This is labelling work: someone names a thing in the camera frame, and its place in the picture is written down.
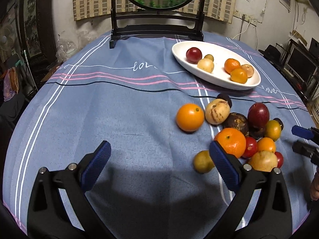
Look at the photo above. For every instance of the large yellow pepino melon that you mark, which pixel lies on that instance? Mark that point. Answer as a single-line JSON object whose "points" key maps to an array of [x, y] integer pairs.
{"points": [[263, 161]]}

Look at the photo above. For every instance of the wall power socket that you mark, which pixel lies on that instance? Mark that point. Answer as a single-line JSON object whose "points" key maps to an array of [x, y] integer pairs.
{"points": [[247, 18]]}

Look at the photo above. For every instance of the small dark plum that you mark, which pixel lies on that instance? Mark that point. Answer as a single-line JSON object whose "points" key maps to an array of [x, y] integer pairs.
{"points": [[225, 97]]}

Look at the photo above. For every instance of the dark wooden cabinet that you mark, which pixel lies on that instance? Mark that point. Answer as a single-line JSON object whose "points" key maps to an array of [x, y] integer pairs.
{"points": [[35, 43]]}

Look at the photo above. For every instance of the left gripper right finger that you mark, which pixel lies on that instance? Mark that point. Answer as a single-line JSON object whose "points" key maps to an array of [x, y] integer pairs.
{"points": [[272, 216]]}

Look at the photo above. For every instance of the beige striped pepino melon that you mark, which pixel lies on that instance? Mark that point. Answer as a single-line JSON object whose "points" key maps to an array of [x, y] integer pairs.
{"points": [[217, 111]]}

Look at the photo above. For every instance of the orange fruit in plate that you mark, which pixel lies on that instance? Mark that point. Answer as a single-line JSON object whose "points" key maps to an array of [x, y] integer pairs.
{"points": [[239, 76]]}

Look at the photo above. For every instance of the dimpled orange mandarin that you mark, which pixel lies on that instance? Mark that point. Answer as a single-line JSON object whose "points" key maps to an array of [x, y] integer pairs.
{"points": [[232, 141]]}

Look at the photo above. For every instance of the white oval plate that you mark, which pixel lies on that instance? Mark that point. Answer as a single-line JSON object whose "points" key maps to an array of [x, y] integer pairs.
{"points": [[218, 76]]}

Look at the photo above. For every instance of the olive green small fruit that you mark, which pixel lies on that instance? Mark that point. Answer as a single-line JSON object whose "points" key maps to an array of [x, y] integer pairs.
{"points": [[202, 162]]}

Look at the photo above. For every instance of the red cherry tomato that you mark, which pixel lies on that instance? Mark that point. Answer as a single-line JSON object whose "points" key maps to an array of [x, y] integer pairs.
{"points": [[280, 159]]}

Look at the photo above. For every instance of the orange tangerine in plate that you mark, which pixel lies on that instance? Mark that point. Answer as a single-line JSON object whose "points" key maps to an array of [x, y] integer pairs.
{"points": [[231, 64]]}

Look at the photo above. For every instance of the yellow-green orange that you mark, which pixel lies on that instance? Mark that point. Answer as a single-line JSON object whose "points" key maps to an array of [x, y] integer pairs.
{"points": [[273, 130]]}

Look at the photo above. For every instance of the person's right hand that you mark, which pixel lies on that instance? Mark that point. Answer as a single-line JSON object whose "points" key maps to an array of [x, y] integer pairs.
{"points": [[314, 188]]}

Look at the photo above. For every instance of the small olive-yellow fruit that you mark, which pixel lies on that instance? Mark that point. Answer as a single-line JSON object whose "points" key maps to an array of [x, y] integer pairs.
{"points": [[210, 57]]}

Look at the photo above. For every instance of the electric fan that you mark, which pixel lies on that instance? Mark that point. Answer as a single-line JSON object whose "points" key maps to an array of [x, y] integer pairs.
{"points": [[7, 38]]}

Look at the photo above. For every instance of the large red plum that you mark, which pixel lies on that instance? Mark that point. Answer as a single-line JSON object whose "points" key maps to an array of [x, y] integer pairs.
{"points": [[258, 115]]}

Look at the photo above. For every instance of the smooth orange fruit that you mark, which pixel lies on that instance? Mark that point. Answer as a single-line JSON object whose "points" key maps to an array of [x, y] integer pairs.
{"points": [[266, 144]]}

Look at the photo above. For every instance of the brown mangosteen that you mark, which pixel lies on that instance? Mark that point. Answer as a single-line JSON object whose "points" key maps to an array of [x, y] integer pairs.
{"points": [[237, 121], [256, 133]]}

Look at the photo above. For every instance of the tan persimmon fruit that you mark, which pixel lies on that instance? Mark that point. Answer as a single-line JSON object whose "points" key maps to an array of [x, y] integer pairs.
{"points": [[249, 69]]}

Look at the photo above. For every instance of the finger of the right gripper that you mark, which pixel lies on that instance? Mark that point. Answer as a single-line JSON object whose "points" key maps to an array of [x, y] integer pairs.
{"points": [[306, 150], [305, 133]]}

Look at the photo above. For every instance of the large orange on cloth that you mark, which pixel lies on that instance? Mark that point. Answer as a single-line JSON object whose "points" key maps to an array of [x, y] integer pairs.
{"points": [[190, 117]]}

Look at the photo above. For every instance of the blue striped tablecloth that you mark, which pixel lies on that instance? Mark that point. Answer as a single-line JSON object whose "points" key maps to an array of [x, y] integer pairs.
{"points": [[128, 96]]}

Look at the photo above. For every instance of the pale yellow round fruit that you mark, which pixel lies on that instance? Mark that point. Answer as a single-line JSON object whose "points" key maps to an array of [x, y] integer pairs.
{"points": [[206, 64]]}

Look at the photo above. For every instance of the round goldfish screen ornament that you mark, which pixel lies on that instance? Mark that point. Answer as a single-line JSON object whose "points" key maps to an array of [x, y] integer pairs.
{"points": [[157, 11]]}

